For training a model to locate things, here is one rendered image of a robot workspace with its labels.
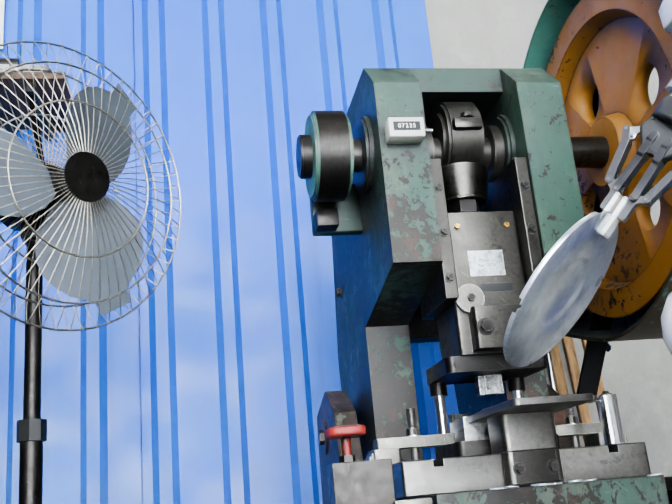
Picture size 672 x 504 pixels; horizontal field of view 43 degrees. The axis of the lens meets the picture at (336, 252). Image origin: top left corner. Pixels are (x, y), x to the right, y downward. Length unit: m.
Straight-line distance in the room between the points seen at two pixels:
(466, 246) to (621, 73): 0.55
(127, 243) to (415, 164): 0.60
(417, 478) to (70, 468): 1.47
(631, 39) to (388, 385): 0.89
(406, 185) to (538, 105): 0.34
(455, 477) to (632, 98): 0.89
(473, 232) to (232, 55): 1.66
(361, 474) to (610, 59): 1.10
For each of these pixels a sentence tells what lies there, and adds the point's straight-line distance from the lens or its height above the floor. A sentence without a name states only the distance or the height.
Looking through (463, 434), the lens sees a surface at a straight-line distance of 1.64.
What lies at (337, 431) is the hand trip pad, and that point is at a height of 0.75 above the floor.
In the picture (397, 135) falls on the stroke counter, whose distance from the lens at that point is 1.62.
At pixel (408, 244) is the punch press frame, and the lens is 1.59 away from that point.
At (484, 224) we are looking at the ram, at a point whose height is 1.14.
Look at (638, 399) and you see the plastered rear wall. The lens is 3.15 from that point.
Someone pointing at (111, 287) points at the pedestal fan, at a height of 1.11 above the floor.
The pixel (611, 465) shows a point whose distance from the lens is 1.62.
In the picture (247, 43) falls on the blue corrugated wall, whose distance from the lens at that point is 3.18.
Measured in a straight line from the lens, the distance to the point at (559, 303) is 1.45.
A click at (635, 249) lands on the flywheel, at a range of 1.91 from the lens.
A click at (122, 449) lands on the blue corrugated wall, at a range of 2.73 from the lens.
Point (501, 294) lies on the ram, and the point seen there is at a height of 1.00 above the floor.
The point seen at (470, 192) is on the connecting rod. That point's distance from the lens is 1.75.
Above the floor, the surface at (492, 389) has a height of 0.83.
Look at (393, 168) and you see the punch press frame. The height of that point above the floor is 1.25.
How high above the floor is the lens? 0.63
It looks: 17 degrees up
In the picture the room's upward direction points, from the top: 5 degrees counter-clockwise
